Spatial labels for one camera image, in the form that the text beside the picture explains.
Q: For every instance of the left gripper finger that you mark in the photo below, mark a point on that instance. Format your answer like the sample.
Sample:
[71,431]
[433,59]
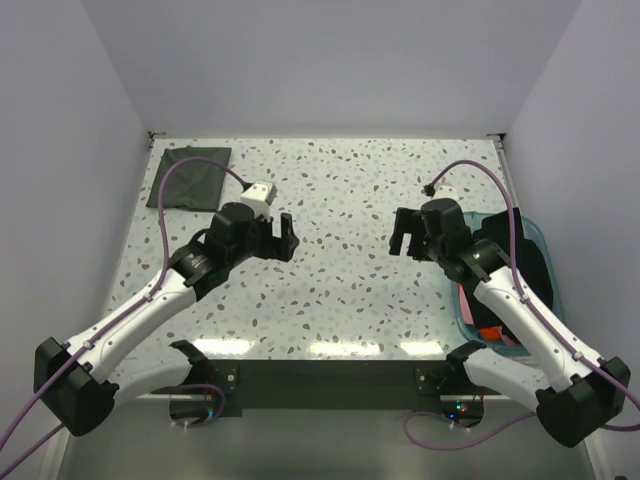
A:
[287,231]
[284,248]

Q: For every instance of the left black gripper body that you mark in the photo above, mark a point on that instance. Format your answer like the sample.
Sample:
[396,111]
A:
[261,243]

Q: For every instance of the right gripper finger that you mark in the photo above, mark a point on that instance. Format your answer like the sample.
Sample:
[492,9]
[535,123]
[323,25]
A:
[407,222]
[416,249]

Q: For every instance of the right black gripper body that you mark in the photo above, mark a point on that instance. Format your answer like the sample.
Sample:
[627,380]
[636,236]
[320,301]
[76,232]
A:
[432,245]

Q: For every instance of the black t shirt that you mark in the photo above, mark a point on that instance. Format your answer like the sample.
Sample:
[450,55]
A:
[530,263]

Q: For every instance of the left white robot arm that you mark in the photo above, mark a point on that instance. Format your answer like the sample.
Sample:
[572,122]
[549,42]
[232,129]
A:
[72,378]

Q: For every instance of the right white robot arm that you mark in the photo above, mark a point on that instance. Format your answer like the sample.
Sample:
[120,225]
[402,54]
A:
[572,389]

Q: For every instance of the folded grey t shirt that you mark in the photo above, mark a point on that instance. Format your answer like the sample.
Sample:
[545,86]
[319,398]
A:
[196,186]

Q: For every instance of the pink t shirt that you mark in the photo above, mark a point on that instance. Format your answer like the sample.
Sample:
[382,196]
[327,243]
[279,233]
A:
[468,319]

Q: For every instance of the teal plastic basket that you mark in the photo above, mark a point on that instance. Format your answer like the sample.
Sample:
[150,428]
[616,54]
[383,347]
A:
[473,219]

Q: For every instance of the orange t shirt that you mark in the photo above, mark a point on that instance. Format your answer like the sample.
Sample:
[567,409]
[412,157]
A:
[491,334]

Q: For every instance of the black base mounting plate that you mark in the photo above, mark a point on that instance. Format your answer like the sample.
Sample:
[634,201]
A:
[363,385]

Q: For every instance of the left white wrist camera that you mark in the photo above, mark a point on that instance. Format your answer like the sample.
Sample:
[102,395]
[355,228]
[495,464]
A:
[259,196]

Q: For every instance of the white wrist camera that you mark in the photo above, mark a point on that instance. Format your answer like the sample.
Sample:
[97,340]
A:
[259,196]
[439,192]

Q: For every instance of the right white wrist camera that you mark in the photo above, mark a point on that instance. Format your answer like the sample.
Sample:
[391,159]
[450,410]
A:
[439,192]

